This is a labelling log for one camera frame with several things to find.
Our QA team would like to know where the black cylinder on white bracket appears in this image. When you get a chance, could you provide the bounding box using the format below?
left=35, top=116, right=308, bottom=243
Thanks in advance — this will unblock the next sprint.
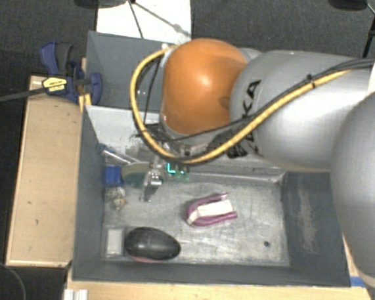
left=226, top=142, right=252, bottom=161

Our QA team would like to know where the blue block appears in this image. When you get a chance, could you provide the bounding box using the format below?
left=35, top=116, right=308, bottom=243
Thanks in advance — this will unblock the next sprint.
left=101, top=164, right=123, bottom=188

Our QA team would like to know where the grey metal bin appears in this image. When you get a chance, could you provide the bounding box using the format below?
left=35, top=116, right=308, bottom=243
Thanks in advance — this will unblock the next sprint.
left=64, top=30, right=374, bottom=300

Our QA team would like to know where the pale wood board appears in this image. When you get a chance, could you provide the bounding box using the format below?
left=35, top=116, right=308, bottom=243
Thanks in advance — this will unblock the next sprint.
left=4, top=74, right=91, bottom=273

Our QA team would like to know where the round shiny green disc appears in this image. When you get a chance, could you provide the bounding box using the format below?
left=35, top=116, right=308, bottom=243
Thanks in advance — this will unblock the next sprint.
left=119, top=159, right=151, bottom=189

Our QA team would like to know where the silver metal tool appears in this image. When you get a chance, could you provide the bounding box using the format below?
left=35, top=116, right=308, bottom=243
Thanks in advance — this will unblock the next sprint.
left=96, top=142, right=142, bottom=167

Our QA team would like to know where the purple and white folded object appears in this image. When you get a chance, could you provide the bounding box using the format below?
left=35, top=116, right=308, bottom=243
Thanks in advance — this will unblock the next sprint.
left=184, top=188, right=240, bottom=231

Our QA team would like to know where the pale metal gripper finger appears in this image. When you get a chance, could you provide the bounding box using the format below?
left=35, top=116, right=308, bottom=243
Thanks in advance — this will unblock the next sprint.
left=140, top=169, right=164, bottom=205

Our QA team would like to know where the black oval object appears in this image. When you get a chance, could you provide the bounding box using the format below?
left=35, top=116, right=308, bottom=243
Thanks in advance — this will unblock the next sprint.
left=121, top=225, right=184, bottom=266

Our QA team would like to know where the clear glass object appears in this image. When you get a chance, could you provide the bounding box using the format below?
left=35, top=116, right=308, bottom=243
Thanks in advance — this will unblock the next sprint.
left=102, top=185, right=128, bottom=213

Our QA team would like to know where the small clear rectangular box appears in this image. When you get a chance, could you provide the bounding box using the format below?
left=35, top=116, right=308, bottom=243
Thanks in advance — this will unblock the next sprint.
left=104, top=226, right=125, bottom=257

